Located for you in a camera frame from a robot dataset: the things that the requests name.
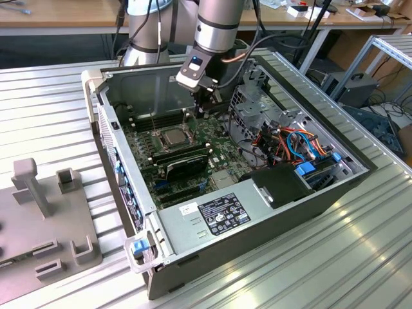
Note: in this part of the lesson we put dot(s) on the silver CPU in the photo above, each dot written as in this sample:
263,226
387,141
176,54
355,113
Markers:
175,138

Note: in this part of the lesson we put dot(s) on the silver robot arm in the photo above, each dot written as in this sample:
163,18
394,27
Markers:
215,25

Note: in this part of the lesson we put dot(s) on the CPU socket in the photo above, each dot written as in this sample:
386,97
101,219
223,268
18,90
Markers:
164,149

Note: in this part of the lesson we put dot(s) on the white case sticker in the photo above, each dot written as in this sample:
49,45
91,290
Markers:
172,79

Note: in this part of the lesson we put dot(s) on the silver drive cage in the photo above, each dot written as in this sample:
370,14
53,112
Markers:
254,107

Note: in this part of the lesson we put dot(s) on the black RAM slot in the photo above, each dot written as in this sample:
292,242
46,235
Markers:
170,118
170,115
170,112
170,121

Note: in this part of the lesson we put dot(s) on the green motherboard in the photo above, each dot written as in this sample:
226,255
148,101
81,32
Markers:
225,151

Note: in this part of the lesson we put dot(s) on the installed green RAM stick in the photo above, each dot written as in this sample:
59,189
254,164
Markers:
180,155

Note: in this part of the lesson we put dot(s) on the small white box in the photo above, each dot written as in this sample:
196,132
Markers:
294,12

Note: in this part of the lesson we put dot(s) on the black graphics card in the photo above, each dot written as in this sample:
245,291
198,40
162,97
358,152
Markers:
188,167

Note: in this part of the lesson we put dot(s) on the silver chipset heat sink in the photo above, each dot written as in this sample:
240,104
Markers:
222,179

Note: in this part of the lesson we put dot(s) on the black tripod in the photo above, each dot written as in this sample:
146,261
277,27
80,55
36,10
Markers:
318,19

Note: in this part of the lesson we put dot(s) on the black expansion slot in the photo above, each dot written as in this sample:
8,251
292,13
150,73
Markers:
180,192
172,202

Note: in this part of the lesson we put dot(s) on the blue expansion slot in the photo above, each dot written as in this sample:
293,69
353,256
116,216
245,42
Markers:
162,185

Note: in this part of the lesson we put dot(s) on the hard disk in blue carrier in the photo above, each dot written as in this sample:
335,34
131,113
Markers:
305,169

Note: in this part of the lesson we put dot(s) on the black plastic shroud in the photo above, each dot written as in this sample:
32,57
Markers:
280,188

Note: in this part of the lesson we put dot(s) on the brown cardboard box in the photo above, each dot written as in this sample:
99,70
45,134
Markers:
349,48

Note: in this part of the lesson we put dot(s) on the white barcode label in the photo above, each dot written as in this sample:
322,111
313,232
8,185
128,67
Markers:
188,209

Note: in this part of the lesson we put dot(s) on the black power supply label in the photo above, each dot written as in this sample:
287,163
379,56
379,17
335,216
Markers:
223,214

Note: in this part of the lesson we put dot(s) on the dark equipment case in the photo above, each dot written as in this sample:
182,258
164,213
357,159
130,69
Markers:
359,91

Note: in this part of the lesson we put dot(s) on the open cardboard box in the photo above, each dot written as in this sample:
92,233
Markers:
359,13

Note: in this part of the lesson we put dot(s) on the dark blue bag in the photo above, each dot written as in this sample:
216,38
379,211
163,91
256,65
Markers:
370,124

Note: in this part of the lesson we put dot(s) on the long wooden desk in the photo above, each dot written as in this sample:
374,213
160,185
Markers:
64,17

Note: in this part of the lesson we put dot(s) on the silver power supply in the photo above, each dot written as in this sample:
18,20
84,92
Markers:
180,236

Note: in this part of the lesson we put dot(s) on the open grey PC case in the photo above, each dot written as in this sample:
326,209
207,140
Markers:
273,238

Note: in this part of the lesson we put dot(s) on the blue plastic latch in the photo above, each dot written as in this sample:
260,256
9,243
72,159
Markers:
139,248

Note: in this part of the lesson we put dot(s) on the flat brown cardboard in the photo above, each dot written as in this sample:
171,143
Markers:
402,8

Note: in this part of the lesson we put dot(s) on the grey parts rack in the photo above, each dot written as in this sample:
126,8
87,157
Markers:
64,222

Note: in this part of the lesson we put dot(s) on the spare green RAM stick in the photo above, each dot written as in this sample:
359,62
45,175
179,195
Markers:
13,261

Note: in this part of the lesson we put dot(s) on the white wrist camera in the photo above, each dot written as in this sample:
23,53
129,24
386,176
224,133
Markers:
193,75

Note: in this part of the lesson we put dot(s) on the aluminium profile frame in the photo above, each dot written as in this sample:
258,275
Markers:
392,48

